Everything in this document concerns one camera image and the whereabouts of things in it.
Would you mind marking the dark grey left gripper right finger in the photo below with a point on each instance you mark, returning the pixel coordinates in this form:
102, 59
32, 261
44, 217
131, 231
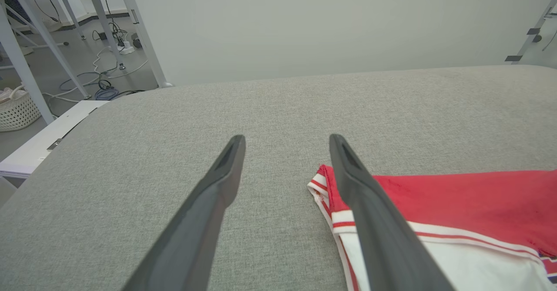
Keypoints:
383, 239

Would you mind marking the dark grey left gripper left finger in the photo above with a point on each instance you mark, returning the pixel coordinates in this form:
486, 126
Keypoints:
196, 230

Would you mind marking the red and white t-shirt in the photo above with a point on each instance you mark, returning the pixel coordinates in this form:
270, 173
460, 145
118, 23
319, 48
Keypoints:
457, 199

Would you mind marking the white equipment box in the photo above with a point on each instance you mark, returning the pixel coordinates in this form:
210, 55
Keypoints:
39, 143

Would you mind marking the small white power strip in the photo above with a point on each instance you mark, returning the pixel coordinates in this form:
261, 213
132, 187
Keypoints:
126, 48

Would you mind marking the white woven laundry basket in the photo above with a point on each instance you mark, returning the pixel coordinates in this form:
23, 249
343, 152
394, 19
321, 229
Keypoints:
17, 112

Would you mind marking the grey metal frame post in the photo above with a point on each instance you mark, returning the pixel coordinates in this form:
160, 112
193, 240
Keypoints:
143, 34

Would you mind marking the white metal frame leg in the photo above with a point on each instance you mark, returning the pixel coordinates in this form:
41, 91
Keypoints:
21, 65
48, 34
104, 21

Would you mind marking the grey frame leg black brackets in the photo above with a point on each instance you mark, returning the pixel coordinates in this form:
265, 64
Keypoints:
535, 30

